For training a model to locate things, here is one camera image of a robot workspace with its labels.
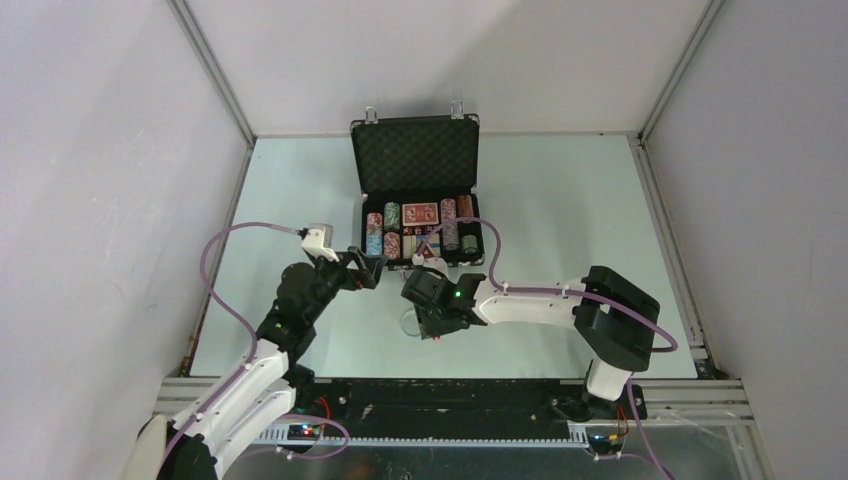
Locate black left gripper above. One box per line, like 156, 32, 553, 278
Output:
305, 246, 385, 323

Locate red poker chip stack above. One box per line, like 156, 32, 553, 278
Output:
383, 231, 402, 260

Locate small red white stack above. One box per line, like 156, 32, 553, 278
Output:
365, 212, 383, 235

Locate green poker chip stack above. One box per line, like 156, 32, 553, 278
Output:
383, 202, 402, 232

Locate small green chip stack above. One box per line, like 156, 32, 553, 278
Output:
460, 234, 479, 256

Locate red playing card deck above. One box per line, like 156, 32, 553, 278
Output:
401, 202, 440, 227

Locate black aluminium poker case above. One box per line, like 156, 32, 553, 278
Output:
350, 101, 485, 270

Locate blue brown chip stack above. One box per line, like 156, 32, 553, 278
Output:
442, 224, 460, 251

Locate orange black chip stack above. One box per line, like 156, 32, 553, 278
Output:
456, 195, 475, 217

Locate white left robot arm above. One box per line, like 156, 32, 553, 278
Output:
122, 247, 387, 479

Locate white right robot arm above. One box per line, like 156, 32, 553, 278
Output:
401, 266, 660, 418

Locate blue poker chip stack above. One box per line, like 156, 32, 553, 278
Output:
365, 233, 383, 257

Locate clear round dealer button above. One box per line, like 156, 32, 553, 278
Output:
399, 309, 421, 338

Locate blue card deck in case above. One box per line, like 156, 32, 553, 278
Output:
402, 234, 441, 258

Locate red dice in case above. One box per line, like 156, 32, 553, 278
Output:
402, 225, 436, 236

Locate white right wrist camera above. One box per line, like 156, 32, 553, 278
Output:
412, 254, 448, 275

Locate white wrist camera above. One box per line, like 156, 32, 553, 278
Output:
412, 254, 448, 275
301, 223, 339, 263

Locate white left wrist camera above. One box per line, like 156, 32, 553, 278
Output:
301, 223, 339, 263

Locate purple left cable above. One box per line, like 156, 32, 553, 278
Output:
162, 222, 350, 465

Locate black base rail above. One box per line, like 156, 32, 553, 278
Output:
292, 378, 648, 441

